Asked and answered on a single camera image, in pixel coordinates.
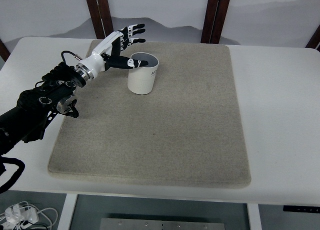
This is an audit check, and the right brown wooden screen frame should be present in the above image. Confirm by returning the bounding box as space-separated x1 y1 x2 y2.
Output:
200 0 230 44

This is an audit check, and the white table leg right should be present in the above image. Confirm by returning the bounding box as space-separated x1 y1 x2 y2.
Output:
247 203 262 230

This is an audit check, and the left brown wooden screen frame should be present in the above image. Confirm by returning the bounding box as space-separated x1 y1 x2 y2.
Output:
86 0 114 39

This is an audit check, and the beige felt mat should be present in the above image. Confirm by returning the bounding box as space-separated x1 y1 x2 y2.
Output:
48 42 251 188

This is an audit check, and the black sleeved cable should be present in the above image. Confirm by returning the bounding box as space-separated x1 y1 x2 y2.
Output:
0 156 26 193

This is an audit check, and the grey metal base plate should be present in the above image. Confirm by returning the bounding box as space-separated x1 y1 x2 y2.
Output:
99 218 225 230

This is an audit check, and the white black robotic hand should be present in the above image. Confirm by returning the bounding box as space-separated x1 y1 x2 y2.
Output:
76 24 148 79

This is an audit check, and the white table leg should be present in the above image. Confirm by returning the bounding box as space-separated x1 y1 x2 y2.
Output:
247 203 262 230
57 193 78 230

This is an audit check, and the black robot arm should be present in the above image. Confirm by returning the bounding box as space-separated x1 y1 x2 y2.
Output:
0 61 93 155

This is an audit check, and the black desk control panel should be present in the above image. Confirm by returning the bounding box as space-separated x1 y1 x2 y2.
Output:
283 205 320 213

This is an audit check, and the brown wooden screen frame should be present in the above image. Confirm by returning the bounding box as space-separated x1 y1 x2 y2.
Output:
86 0 114 39
200 0 230 44

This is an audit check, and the white table leg left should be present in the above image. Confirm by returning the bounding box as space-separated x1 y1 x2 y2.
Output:
57 193 78 230

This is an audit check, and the white charger with cables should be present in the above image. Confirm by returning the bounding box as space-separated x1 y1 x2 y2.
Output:
0 201 59 229

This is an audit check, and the white ribbed cup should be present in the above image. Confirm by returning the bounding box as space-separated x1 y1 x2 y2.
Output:
127 52 159 95

